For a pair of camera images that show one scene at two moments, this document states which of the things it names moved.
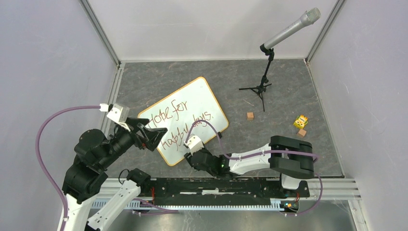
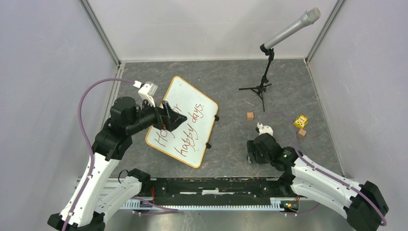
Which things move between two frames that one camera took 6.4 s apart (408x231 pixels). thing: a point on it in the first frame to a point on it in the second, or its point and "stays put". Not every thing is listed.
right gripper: x=203 y=150 to x=251 y=148
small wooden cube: x=250 y=116 stays put
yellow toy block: x=300 y=121 stays put
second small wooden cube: x=302 y=132 stays put
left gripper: x=152 y=135 to x=164 y=121
